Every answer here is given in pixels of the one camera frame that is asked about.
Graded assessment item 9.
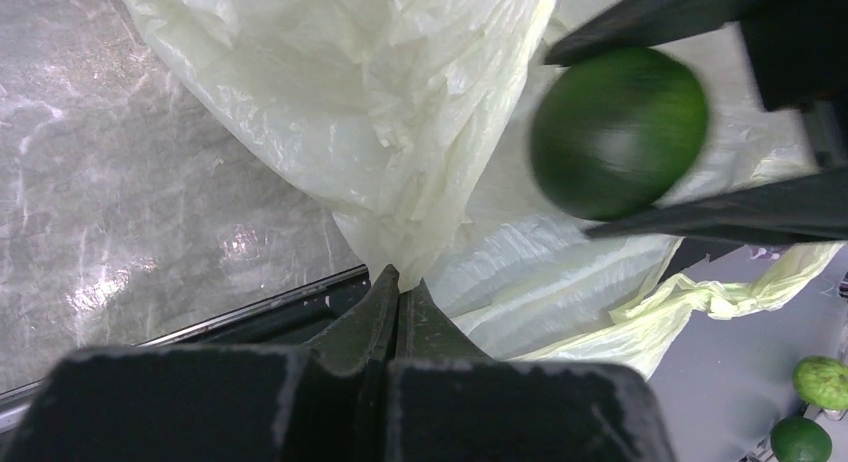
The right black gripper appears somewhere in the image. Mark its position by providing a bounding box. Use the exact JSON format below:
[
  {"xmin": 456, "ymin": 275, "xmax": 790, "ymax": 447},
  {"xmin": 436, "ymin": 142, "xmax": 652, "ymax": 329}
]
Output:
[{"xmin": 544, "ymin": 0, "xmax": 847, "ymax": 245}]

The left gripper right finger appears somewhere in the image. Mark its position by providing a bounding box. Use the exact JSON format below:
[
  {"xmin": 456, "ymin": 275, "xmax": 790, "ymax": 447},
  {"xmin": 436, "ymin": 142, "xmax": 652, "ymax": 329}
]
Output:
[{"xmin": 370, "ymin": 281, "xmax": 675, "ymax": 461}]

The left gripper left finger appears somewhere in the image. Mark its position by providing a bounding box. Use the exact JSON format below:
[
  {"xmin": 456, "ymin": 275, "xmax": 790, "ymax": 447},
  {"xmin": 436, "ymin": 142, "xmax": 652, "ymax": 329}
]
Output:
[{"xmin": 1, "ymin": 267, "xmax": 399, "ymax": 461}]

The dark green avocado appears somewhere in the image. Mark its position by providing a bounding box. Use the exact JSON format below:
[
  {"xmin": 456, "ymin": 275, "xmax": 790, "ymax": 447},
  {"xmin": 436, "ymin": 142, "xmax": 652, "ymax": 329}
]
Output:
[{"xmin": 528, "ymin": 48, "xmax": 711, "ymax": 222}]

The wrinkled light green fruit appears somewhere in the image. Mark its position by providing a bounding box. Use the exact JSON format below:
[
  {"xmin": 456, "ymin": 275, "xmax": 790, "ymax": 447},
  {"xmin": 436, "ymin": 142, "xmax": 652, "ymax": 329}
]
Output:
[{"xmin": 792, "ymin": 356, "xmax": 847, "ymax": 411}]

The light green plastic bag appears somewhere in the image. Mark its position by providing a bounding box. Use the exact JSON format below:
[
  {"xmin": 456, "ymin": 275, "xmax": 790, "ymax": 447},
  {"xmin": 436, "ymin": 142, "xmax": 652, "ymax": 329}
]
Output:
[{"xmin": 120, "ymin": 0, "xmax": 840, "ymax": 376}]

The round green lime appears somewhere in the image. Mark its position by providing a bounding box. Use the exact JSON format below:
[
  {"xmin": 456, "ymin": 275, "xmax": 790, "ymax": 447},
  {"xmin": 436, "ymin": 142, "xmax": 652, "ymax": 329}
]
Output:
[{"xmin": 769, "ymin": 416, "xmax": 833, "ymax": 462}]

